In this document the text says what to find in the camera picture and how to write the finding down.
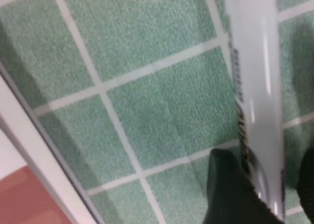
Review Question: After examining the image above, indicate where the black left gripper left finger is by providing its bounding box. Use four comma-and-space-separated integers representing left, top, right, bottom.
206, 148, 285, 224

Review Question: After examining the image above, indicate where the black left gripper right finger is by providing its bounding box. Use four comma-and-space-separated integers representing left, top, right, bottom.
296, 147, 314, 223

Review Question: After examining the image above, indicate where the white whiteboard marker black cap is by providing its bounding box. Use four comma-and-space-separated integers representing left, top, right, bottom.
222, 0, 287, 222

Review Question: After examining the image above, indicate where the green checked tablecloth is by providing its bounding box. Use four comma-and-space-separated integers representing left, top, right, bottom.
0, 0, 314, 224

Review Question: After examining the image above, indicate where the white brochure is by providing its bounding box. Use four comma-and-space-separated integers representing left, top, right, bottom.
0, 62, 105, 224

